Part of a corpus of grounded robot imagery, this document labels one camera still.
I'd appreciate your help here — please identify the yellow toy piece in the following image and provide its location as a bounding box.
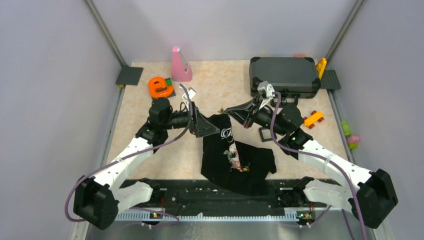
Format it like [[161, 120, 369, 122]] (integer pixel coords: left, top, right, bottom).
[[315, 58, 327, 79]]

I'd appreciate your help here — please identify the salmon toy block behind case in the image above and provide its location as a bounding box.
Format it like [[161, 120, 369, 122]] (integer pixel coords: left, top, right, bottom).
[[293, 53, 307, 58]]

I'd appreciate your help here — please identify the dark grey baseplate right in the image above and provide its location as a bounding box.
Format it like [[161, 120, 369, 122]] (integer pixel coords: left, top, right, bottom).
[[320, 69, 341, 90]]

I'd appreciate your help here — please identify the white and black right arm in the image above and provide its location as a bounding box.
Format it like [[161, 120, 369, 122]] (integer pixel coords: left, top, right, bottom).
[[223, 96, 399, 229]]

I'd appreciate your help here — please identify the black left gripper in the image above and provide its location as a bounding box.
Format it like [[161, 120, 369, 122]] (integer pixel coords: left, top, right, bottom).
[[163, 101, 220, 138]]

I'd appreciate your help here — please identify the dark grey baseplate left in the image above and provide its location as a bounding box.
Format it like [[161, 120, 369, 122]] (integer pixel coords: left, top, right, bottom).
[[115, 65, 144, 86]]

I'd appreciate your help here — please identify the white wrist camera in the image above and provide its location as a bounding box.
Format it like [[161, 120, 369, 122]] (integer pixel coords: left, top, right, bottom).
[[182, 87, 197, 105], [257, 81, 275, 109]]

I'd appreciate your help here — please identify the aluminium frame rail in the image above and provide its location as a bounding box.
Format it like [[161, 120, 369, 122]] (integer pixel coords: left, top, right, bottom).
[[79, 187, 382, 223]]

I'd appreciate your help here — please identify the black square frame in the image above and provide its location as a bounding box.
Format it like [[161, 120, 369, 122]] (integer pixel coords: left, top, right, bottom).
[[258, 127, 273, 143]]

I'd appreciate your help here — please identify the black printed t-shirt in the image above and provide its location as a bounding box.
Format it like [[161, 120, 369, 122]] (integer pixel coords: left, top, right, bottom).
[[200, 114, 277, 196]]

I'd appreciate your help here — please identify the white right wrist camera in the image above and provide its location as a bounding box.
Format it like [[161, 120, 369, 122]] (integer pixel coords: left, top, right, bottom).
[[257, 81, 275, 109]]

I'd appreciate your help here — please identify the black hard carrying case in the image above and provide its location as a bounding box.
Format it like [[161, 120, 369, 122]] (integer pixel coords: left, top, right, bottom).
[[249, 56, 322, 100]]

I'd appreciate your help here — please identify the pink toy block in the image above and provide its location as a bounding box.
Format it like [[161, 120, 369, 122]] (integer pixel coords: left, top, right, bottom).
[[346, 135, 361, 150]]

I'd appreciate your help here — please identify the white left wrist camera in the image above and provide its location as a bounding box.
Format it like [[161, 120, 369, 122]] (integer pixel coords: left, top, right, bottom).
[[182, 87, 197, 105]]

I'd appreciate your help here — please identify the pink wedge stand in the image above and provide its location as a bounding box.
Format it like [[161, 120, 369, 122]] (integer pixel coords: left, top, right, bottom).
[[171, 46, 193, 82]]

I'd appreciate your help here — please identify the dark grey baseplate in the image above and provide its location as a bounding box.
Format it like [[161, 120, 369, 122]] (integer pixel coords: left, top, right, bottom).
[[320, 69, 341, 90], [115, 65, 144, 86]]

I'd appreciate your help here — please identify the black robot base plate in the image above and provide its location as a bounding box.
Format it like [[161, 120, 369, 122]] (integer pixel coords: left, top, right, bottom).
[[136, 179, 326, 217]]

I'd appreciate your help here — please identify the orange toy car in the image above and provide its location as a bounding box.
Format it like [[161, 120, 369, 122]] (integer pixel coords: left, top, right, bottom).
[[303, 110, 324, 129]]

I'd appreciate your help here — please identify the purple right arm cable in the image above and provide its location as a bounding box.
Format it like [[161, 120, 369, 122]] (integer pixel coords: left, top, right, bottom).
[[269, 91, 369, 240]]

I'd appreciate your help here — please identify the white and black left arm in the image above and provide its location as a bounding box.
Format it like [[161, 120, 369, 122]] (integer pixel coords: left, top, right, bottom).
[[72, 98, 220, 230]]

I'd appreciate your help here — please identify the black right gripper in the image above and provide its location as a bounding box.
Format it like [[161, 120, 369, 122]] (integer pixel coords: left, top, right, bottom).
[[226, 95, 288, 136]]

